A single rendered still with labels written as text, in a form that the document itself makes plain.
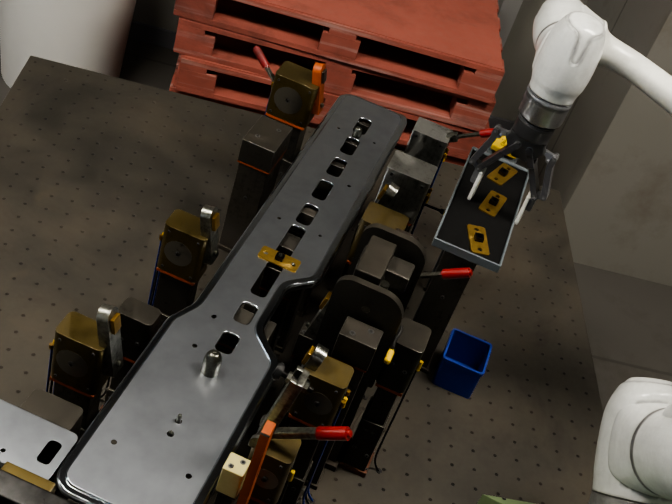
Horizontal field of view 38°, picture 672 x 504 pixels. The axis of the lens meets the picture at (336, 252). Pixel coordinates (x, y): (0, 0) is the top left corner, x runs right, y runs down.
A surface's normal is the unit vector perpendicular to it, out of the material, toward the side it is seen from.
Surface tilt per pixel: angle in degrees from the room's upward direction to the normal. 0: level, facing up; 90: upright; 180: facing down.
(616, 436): 86
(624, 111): 90
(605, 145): 90
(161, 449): 0
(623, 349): 0
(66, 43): 94
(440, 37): 0
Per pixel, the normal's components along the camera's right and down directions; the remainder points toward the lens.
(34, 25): -0.31, 0.62
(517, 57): -0.06, 0.64
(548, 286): 0.26, -0.73
